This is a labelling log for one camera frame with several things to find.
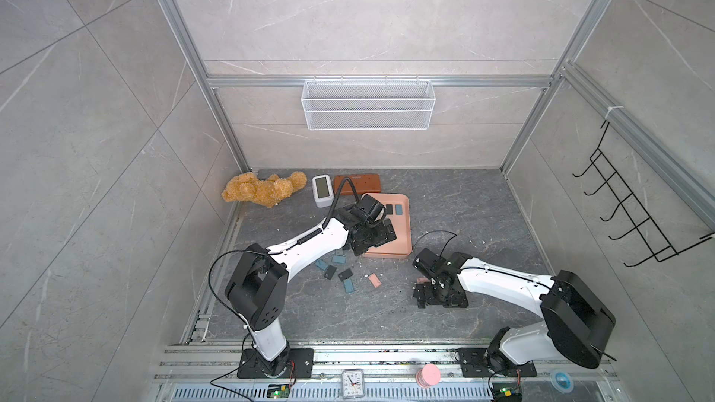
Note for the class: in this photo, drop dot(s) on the teal eraser pile left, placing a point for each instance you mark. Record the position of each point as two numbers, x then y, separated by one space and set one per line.
322 265

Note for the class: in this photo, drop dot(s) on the black wire hook rack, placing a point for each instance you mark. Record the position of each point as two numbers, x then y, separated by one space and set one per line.
639 219

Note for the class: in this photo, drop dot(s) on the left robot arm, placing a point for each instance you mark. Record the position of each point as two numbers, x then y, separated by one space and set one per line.
256 292

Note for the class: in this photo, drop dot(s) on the brown leather case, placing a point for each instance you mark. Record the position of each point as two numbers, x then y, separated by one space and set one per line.
364 183

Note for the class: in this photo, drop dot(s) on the blue tape roll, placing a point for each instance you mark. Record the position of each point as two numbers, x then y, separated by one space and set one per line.
562 381

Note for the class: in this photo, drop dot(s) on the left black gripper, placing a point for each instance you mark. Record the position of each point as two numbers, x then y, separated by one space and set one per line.
384 236

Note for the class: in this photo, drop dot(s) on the black eraser pile left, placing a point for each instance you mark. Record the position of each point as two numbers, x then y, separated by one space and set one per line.
330 272

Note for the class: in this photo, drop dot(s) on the black eraser pile right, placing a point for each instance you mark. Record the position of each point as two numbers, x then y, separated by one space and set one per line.
345 275

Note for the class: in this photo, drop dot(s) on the small analog clock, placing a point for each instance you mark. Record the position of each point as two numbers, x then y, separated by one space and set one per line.
353 384

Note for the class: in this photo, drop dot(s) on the white digital clock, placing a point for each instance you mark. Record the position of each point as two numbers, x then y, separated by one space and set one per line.
322 188

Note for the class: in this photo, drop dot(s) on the pink round cap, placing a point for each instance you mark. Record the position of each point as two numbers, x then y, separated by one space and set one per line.
428 376

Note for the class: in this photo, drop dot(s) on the brown teddy bear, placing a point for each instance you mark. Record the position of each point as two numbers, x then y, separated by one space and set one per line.
267 193

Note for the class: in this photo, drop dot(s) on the black eraser pile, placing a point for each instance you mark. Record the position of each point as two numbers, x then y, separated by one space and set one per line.
330 272
345 275

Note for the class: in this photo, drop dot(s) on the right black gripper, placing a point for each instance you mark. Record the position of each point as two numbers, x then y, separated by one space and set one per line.
456 300

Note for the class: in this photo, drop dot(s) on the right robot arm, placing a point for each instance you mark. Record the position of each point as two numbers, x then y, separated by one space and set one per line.
574 323

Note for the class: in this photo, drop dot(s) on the white wire mesh basket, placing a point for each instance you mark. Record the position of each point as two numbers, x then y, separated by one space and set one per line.
387 104

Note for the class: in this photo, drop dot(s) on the teal eraser pile bottom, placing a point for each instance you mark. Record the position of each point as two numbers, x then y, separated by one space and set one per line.
349 286

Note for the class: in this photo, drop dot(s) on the pink storage tray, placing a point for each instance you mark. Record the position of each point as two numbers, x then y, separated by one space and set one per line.
402 247

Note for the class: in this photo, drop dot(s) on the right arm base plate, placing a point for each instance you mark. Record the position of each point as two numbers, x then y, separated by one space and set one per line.
480 362

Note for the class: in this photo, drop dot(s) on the pink eraser centre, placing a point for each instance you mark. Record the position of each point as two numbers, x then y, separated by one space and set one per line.
373 278

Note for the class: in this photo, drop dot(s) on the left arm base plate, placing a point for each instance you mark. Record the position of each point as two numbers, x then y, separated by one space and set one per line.
293 363

